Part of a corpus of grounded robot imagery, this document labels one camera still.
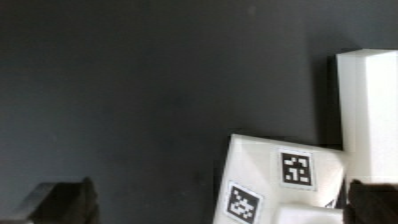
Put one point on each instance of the white right fence bar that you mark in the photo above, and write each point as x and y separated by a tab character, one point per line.
368	99

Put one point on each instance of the white lamp base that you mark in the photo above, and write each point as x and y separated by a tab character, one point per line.
278	172

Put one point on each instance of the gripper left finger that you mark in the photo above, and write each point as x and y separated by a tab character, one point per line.
61	203

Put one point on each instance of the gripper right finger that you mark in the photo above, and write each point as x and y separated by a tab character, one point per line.
372	207

